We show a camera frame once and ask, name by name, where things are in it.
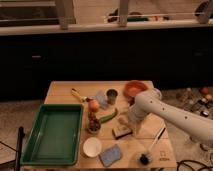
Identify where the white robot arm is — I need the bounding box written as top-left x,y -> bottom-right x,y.
127,88 -> 213,146

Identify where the green plastic tray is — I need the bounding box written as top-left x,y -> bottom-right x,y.
21,104 -> 83,166

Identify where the green cucumber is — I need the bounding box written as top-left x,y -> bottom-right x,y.
99,108 -> 118,124

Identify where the wooden table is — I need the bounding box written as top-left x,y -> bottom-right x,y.
45,81 -> 177,171

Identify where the metal cup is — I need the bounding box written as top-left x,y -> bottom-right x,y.
106,89 -> 118,105

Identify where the light blue cloth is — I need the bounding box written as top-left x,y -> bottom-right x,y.
94,90 -> 108,110

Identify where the orange bowl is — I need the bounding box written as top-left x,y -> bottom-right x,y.
124,80 -> 148,97

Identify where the orange fruit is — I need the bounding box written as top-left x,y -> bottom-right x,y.
88,100 -> 99,112

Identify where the blue sponge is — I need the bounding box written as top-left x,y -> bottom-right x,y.
99,144 -> 122,167

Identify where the small white bowl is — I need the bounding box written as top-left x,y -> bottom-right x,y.
83,137 -> 102,158

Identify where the black dish brush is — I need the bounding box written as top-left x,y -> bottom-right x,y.
140,127 -> 166,165

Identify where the yellow banana toy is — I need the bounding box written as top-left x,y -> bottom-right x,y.
71,88 -> 92,102

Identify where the black stand left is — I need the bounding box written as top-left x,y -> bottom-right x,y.
0,126 -> 25,171

